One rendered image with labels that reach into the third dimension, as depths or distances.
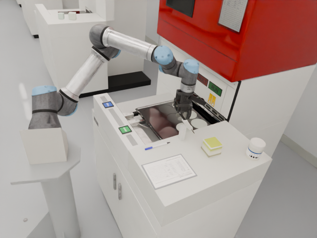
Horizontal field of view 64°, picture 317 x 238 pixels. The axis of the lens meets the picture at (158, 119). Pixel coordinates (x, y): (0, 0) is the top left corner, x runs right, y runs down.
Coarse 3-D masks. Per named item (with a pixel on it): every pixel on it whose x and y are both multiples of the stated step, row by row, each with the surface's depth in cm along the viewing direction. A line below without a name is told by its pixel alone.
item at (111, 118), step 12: (96, 96) 159; (108, 96) 160; (96, 108) 159; (108, 108) 149; (108, 120) 141; (120, 120) 142; (108, 132) 147; (120, 132) 133; (132, 132) 133; (120, 144) 131; (132, 144) 126; (144, 144) 127; (120, 156) 136
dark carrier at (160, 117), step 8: (160, 104) 169; (168, 104) 170; (144, 112) 160; (152, 112) 161; (160, 112) 161; (168, 112) 162; (176, 112) 163; (152, 120) 154; (160, 120) 154; (168, 120) 155; (176, 120) 156; (160, 128) 148; (168, 128) 149; (160, 136) 142; (168, 136) 143
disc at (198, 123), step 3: (192, 120) 157; (195, 120) 158; (198, 120) 158; (201, 120) 158; (192, 123) 155; (195, 123) 155; (198, 123) 155; (201, 123) 156; (204, 123) 156; (195, 126) 153; (198, 126) 153; (201, 126) 153; (204, 126) 154
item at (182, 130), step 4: (184, 120) 124; (184, 124) 127; (188, 124) 125; (180, 128) 128; (184, 128) 126; (188, 128) 129; (180, 132) 129; (184, 132) 128; (180, 136) 130; (184, 136) 130
